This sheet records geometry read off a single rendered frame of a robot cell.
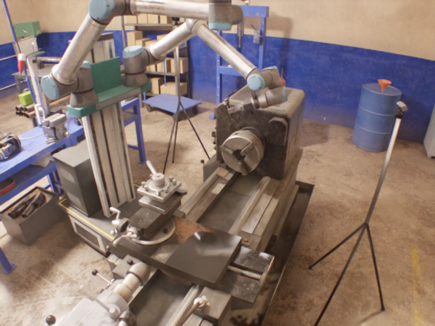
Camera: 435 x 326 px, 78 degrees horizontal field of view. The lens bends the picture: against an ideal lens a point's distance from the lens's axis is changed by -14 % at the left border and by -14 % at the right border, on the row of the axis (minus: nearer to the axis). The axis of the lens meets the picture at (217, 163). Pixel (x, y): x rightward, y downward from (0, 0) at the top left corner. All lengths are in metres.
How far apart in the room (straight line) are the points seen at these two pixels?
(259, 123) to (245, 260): 0.90
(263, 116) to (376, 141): 2.97
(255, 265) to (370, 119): 3.45
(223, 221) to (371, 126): 3.16
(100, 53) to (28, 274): 1.95
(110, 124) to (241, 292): 1.66
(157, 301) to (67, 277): 1.37
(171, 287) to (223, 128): 1.10
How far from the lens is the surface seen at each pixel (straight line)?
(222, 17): 1.24
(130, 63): 2.28
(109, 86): 2.33
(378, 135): 4.71
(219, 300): 1.39
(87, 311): 1.09
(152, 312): 1.57
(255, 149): 1.86
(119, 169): 2.70
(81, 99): 2.03
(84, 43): 1.66
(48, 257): 3.07
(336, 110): 5.37
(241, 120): 2.05
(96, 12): 1.54
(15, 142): 3.00
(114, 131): 2.54
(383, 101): 4.53
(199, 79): 6.00
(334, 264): 2.83
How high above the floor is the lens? 2.03
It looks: 31 degrees down
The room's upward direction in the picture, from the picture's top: straight up
